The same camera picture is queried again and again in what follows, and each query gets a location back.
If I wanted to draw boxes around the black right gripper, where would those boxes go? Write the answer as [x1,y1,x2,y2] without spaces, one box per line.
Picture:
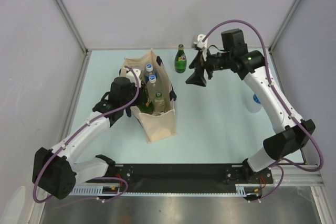
[186,47,233,87]

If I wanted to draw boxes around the green Perrier bottle back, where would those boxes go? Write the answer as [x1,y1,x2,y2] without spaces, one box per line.
[174,44,187,73]

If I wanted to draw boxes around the clear glass bottle green cap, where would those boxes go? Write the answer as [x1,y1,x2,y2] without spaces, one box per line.
[153,92,166,115]

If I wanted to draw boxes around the aluminium corner post right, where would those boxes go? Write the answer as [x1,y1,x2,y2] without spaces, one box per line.
[268,0,303,53]

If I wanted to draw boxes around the blue label water bottle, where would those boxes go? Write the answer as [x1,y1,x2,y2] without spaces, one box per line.
[144,63,157,83]

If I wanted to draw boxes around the beige canvas tote bag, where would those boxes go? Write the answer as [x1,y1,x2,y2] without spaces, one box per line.
[120,49,177,143]

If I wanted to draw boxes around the clear unlabelled plastic water bottle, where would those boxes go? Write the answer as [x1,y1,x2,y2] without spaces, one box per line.
[146,75,163,100]

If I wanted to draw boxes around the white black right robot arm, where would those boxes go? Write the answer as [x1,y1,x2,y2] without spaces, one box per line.
[186,29,316,183]

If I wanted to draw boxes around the aluminium corner post left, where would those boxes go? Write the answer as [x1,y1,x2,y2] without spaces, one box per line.
[38,0,89,54]

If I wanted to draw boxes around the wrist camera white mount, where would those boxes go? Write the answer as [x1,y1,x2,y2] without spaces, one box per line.
[119,67,142,83]
[193,34,208,61]

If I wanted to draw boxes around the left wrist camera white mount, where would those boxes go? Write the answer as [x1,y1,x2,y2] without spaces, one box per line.
[119,67,142,83]

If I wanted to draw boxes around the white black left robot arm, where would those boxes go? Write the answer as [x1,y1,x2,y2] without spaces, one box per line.
[32,77,146,204]

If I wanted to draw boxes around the aluminium corner post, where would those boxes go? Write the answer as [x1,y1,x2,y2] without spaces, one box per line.
[38,0,89,54]
[268,0,303,53]

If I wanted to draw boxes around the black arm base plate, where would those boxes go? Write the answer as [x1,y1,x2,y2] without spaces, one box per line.
[85,163,274,194]

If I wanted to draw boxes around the white slotted cable duct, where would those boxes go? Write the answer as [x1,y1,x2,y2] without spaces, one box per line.
[70,183,265,198]

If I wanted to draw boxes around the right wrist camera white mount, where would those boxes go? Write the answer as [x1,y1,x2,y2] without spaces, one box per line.
[193,34,208,61]

